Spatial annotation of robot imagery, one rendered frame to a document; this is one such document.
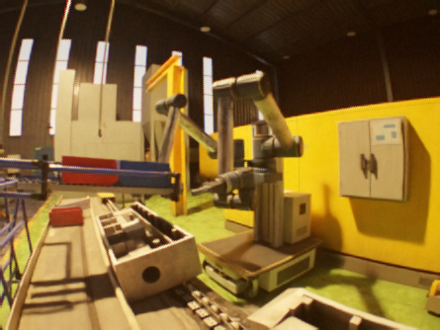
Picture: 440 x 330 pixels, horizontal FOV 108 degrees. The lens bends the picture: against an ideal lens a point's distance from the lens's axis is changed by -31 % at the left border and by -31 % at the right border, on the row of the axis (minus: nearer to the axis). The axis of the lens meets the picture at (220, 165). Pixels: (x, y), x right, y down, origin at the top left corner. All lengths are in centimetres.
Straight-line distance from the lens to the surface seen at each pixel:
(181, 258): 103
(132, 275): 98
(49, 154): 1098
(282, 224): 261
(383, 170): 231
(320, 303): 59
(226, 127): 148
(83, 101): 885
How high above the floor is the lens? 133
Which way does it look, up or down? 2 degrees down
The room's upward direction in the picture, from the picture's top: 2 degrees counter-clockwise
